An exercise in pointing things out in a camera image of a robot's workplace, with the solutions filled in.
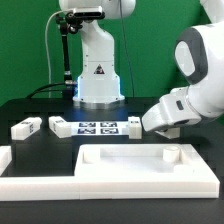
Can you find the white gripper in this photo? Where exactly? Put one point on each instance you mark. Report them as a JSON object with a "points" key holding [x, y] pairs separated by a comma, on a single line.
{"points": [[173, 110]]}

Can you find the white desk tabletop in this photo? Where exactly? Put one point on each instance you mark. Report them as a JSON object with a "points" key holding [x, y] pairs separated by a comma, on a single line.
{"points": [[144, 171]]}

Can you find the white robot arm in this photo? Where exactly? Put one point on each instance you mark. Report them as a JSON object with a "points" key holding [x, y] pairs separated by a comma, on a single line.
{"points": [[199, 55]]}

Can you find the sheet of fiducial markers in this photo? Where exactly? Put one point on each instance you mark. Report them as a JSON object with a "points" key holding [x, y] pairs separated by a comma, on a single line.
{"points": [[95, 128]]}

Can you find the white U-shaped fixture frame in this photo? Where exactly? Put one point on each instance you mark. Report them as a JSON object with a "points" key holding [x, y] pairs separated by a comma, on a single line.
{"points": [[37, 188]]}

